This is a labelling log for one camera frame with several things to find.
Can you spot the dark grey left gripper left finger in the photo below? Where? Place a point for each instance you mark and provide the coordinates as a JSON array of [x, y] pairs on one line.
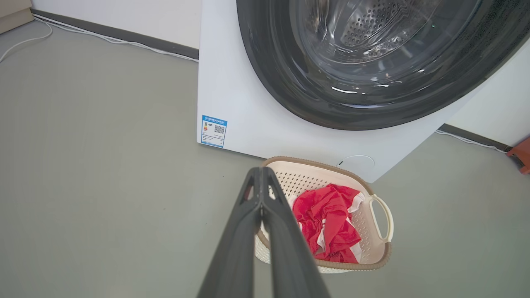
[[232, 256]]

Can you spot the red garment with white trim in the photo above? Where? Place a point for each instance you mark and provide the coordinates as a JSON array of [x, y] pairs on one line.
[[327, 219]]

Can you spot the cream perforated laundry basket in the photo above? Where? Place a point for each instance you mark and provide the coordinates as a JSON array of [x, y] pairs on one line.
[[372, 248]]

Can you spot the white front-load washing machine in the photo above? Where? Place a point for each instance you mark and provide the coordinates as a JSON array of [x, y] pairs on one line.
[[232, 82]]

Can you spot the red object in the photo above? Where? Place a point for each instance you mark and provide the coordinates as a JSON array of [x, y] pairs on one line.
[[522, 155]]

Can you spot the blue energy label sticker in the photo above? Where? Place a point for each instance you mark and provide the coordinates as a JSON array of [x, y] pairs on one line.
[[214, 131]]

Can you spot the beige cabinet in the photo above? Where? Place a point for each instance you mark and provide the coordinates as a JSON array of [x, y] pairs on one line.
[[14, 14]]

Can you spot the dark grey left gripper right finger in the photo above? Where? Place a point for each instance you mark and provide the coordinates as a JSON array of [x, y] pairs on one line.
[[290, 256]]

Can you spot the round white filter cover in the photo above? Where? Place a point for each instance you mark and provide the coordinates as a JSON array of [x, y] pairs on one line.
[[358, 162]]

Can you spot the dark round washing machine door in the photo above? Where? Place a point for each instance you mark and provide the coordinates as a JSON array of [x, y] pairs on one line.
[[281, 74]]

